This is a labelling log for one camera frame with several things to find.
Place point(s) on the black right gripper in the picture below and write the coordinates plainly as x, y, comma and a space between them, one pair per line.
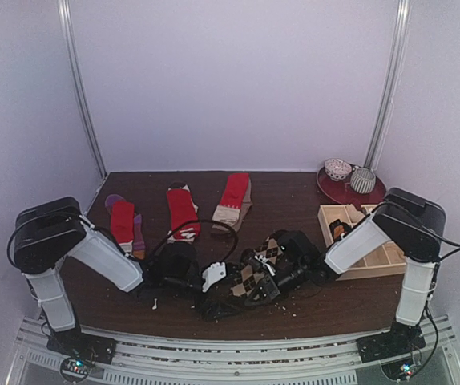
268, 287

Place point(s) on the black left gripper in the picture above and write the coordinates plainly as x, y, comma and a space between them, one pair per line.
215, 311

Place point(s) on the brown argyle sock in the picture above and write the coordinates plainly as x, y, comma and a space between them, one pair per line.
251, 272

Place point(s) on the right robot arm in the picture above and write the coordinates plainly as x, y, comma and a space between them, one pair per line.
414, 224

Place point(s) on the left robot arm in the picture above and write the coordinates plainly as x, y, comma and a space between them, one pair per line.
49, 233

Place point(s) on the rolled colourful socks in box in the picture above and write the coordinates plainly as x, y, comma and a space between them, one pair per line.
339, 229

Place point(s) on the purple striped sock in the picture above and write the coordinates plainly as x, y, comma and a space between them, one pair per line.
139, 248

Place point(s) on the red sock middle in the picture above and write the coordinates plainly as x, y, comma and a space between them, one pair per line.
182, 214

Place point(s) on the red sock far left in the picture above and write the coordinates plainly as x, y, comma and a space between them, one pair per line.
122, 224

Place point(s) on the red white sock right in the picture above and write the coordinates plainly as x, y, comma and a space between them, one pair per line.
230, 206

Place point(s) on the beige sock in box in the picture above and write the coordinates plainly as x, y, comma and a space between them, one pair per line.
355, 215

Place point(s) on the red round tray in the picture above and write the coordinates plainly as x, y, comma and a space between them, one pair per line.
341, 192

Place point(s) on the wooden divided organizer box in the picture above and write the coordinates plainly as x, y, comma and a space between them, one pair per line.
386, 260

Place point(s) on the white patterned bowl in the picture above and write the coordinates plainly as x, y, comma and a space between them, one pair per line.
337, 169

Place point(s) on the grey striped cup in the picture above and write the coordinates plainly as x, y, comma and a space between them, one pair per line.
362, 181

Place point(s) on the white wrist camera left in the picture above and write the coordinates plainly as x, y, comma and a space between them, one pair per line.
216, 272

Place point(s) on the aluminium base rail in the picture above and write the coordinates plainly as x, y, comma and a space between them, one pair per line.
142, 359

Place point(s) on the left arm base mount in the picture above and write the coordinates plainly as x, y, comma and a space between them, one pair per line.
84, 347

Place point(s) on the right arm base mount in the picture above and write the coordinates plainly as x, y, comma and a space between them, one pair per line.
398, 340

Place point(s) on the aluminium frame post left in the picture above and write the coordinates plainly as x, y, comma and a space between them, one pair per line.
64, 8

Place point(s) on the aluminium frame post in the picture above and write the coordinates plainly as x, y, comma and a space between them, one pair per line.
392, 77
64, 8

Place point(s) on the aluminium frame post right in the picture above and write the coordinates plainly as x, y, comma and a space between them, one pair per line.
392, 77

